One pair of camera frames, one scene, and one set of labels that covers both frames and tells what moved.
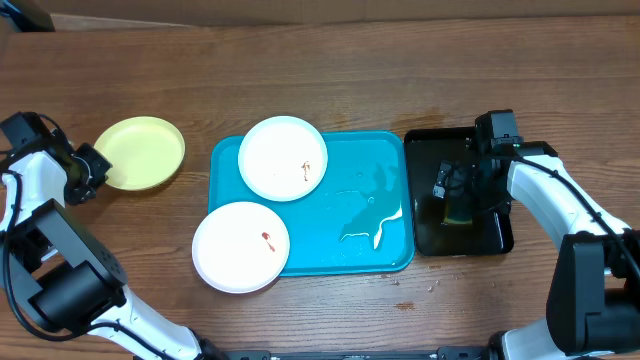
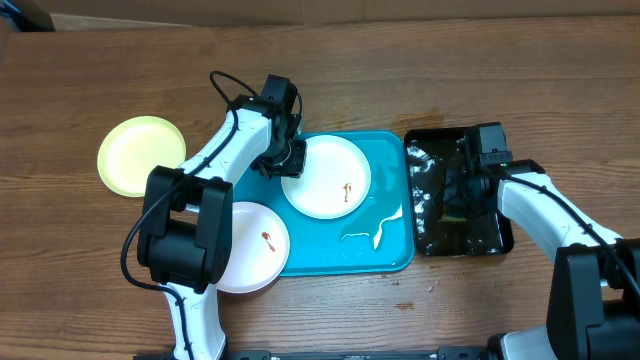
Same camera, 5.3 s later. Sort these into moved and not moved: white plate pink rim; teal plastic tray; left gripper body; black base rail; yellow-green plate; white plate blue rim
Moved: left gripper body; white plate blue rim
Not moved: white plate pink rim; black base rail; teal plastic tray; yellow-green plate
